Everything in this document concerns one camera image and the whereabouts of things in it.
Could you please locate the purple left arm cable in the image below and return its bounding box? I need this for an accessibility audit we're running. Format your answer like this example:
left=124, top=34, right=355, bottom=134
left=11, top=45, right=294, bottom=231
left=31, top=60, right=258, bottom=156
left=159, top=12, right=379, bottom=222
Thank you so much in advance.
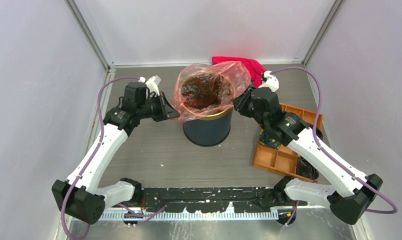
left=60, top=76, right=167, bottom=240

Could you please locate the dark blue gold-rimmed trash bin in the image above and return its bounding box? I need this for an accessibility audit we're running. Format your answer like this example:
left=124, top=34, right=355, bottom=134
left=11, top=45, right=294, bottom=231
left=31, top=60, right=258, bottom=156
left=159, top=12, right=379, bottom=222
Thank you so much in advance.
left=182, top=108, right=233, bottom=147

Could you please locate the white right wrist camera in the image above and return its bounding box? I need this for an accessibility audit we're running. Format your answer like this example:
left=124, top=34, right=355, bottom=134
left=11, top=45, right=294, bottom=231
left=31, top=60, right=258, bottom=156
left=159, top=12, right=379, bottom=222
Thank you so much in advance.
left=258, top=70, right=280, bottom=93

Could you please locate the crumpled magenta cloth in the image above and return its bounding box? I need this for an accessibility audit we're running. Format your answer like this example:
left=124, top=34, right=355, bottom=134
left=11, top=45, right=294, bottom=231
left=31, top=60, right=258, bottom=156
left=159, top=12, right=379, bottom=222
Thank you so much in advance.
left=211, top=56, right=267, bottom=87

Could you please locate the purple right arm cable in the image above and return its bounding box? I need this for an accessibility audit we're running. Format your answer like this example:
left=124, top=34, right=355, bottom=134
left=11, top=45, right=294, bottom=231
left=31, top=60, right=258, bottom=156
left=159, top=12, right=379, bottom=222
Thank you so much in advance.
left=268, top=66, right=399, bottom=215

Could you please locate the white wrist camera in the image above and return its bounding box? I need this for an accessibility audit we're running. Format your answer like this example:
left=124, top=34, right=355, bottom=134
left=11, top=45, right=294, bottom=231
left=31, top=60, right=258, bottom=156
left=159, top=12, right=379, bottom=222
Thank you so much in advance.
left=138, top=75, right=161, bottom=98
left=258, top=70, right=280, bottom=93

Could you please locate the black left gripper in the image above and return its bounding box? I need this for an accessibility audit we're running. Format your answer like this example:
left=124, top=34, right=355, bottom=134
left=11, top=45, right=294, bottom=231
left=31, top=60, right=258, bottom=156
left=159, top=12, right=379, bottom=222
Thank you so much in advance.
left=137, top=91, right=180, bottom=122

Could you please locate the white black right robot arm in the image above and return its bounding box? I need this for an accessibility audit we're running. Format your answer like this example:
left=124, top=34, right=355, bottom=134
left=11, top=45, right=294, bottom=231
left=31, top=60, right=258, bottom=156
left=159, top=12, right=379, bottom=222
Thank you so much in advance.
left=233, top=86, right=383, bottom=225

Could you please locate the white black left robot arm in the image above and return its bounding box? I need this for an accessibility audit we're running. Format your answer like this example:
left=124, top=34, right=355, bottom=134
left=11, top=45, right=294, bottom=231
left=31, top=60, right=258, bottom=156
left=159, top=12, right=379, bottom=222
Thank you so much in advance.
left=51, top=77, right=179, bottom=225

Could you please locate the red translucent trash bag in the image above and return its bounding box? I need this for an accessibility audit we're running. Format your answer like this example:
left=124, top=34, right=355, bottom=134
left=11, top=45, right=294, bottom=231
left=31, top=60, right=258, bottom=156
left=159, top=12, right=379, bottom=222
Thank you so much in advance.
left=171, top=61, right=251, bottom=123

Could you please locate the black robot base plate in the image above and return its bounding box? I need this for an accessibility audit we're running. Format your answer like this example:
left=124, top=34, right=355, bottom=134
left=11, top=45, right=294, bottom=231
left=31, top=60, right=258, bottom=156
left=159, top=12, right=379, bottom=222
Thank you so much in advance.
left=122, top=186, right=295, bottom=214

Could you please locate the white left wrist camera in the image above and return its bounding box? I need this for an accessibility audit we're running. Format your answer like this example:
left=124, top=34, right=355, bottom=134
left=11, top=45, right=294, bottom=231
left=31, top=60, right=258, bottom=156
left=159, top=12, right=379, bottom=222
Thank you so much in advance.
left=138, top=75, right=161, bottom=98

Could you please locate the orange wooden organizer tray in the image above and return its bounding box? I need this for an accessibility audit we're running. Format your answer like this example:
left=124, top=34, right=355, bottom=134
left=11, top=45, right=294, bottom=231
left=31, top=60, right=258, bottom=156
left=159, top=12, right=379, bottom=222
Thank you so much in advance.
left=252, top=103, right=324, bottom=182

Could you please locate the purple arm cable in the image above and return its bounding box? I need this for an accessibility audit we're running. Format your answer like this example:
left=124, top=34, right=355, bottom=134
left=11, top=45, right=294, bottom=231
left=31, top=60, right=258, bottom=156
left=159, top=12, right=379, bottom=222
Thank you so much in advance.
left=268, top=66, right=399, bottom=215
left=60, top=76, right=167, bottom=240

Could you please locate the rolled dark blue patterned tie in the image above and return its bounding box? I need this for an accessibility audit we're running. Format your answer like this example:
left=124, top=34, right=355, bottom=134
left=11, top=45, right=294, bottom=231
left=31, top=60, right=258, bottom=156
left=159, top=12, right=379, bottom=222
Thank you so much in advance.
left=259, top=129, right=282, bottom=149

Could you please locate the aluminium frame rail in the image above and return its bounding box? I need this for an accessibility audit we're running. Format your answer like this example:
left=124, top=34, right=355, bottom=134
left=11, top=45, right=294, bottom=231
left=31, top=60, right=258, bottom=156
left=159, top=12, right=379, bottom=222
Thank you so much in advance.
left=56, top=188, right=363, bottom=222

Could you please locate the rolled dark tie front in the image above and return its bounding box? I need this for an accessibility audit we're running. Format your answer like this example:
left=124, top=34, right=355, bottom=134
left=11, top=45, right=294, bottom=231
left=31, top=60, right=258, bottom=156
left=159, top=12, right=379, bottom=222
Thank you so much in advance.
left=295, top=156, right=320, bottom=181

